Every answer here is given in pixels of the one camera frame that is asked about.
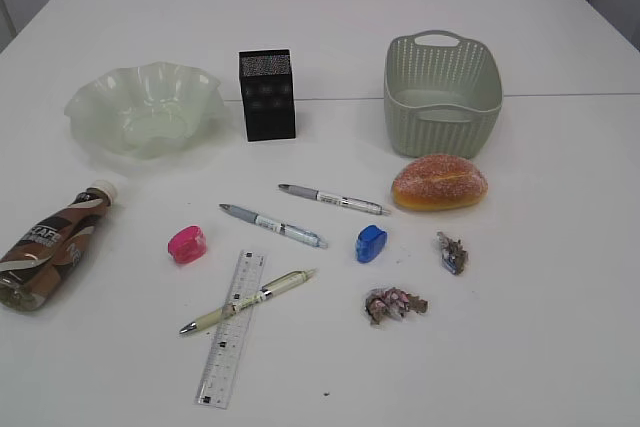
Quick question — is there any sugared bread roll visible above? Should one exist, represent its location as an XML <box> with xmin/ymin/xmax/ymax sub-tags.
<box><xmin>391</xmin><ymin>154</ymin><xmax>488</xmax><ymax>211</ymax></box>

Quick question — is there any pink paper piece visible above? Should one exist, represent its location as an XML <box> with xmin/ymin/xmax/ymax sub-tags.
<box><xmin>364</xmin><ymin>287</ymin><xmax>429</xmax><ymax>326</ymax></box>

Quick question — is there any brown Nescafe coffee bottle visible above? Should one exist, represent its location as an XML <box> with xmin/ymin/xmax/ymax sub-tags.
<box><xmin>1</xmin><ymin>180</ymin><xmax>117</xmax><ymax>312</ymax></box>

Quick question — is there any grey pen near basket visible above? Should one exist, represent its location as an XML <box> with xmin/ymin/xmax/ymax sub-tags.
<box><xmin>278</xmin><ymin>184</ymin><xmax>391</xmax><ymax>216</ymax></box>

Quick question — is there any grey blue middle pen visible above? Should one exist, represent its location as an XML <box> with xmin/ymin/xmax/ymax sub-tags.
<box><xmin>219</xmin><ymin>204</ymin><xmax>328</xmax><ymax>249</ymax></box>

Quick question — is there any blue pencil sharpener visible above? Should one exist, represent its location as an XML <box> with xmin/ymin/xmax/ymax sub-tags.
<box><xmin>355</xmin><ymin>225</ymin><xmax>388</xmax><ymax>263</ymax></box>

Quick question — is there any cream coloured pen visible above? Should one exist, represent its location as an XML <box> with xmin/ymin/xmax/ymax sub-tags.
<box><xmin>179</xmin><ymin>269</ymin><xmax>316</xmax><ymax>335</ymax></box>

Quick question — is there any black square pen holder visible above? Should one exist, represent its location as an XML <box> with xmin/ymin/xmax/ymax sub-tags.
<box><xmin>239</xmin><ymin>49</ymin><xmax>296</xmax><ymax>142</ymax></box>

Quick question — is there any pink pencil sharpener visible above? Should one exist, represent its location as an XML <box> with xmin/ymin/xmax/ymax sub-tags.
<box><xmin>167</xmin><ymin>225</ymin><xmax>207</xmax><ymax>265</ymax></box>

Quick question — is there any grey-green plastic basket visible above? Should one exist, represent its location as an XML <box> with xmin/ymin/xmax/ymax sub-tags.
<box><xmin>383</xmin><ymin>30</ymin><xmax>503</xmax><ymax>159</ymax></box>

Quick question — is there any translucent green wavy plate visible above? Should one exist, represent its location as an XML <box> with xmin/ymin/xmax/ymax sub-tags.
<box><xmin>64</xmin><ymin>61</ymin><xmax>225</xmax><ymax>159</ymax></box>

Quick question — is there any transparent plastic ruler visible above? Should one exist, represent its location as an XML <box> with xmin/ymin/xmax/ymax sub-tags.
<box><xmin>195</xmin><ymin>250</ymin><xmax>265</xmax><ymax>409</ymax></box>

